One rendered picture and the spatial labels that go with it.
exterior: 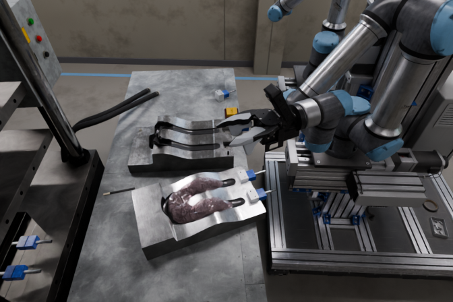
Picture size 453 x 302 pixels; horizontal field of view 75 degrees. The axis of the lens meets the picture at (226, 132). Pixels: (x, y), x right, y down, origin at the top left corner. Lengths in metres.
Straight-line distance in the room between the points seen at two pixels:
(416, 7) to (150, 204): 1.07
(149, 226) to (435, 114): 1.22
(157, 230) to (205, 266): 0.23
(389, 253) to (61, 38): 3.74
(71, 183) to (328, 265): 1.44
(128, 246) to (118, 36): 2.79
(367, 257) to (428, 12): 1.47
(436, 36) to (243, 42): 2.79
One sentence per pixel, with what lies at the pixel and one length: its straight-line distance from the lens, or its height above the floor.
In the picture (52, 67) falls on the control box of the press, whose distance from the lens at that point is 1.73.
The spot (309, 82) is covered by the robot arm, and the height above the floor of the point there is 1.42.
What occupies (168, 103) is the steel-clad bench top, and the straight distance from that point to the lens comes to 1.85.
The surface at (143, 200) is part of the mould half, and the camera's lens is 1.27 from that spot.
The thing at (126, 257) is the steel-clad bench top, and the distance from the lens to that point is 1.30.
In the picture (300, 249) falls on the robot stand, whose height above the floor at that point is 0.23.
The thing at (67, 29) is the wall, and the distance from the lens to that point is 3.93.
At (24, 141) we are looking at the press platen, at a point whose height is 1.04.
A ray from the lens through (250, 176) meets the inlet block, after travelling 1.35.
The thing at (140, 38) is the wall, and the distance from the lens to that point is 3.65.
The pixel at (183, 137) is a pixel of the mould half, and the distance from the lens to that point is 1.48.
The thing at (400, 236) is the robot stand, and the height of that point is 0.21.
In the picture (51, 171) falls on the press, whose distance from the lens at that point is 1.70.
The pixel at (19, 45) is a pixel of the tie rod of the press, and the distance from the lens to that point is 1.30.
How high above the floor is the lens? 1.95
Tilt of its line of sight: 45 degrees down
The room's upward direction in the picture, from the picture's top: straight up
